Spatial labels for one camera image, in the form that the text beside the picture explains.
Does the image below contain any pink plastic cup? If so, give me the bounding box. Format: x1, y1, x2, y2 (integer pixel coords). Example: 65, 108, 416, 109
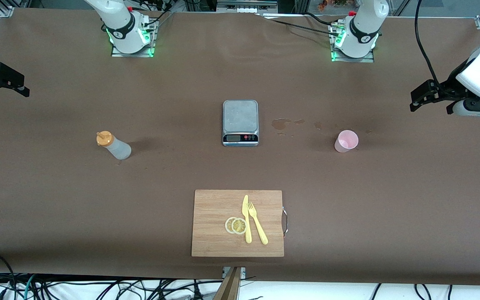
334, 130, 359, 153

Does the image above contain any sauce bottle with orange cap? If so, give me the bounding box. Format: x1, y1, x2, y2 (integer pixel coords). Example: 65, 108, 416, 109
96, 130, 132, 160

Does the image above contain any brown table cover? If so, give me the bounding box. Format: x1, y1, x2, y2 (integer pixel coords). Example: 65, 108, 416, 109
0, 7, 480, 286

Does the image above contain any silver digital kitchen scale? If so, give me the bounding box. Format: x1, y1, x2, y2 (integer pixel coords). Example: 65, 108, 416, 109
222, 100, 260, 147

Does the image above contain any grey power strip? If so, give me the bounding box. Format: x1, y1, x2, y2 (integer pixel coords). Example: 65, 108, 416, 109
216, 0, 279, 14

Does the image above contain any yellow plastic knife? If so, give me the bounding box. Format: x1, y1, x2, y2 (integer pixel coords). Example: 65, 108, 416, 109
242, 195, 253, 244

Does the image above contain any yellow plastic fork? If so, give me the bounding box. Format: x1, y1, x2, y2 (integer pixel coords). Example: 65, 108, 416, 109
247, 202, 269, 245

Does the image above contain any wooden cutting board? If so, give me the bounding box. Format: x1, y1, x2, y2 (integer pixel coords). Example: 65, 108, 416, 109
191, 190, 289, 258

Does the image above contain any wooden beam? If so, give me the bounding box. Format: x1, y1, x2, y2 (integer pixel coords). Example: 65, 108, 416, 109
213, 267, 243, 300

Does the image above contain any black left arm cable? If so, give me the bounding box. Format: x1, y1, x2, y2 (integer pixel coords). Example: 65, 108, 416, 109
414, 0, 443, 88

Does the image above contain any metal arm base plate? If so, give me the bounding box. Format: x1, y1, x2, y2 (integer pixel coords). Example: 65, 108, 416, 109
330, 49, 375, 63
111, 41, 158, 58

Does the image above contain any black cable on table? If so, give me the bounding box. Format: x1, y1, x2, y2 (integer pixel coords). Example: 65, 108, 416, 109
260, 12, 340, 36

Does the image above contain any teal floor cable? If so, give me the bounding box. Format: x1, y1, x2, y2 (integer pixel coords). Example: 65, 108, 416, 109
21, 274, 37, 300

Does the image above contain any small metal bracket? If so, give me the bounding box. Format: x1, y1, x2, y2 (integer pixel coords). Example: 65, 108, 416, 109
222, 267, 247, 279

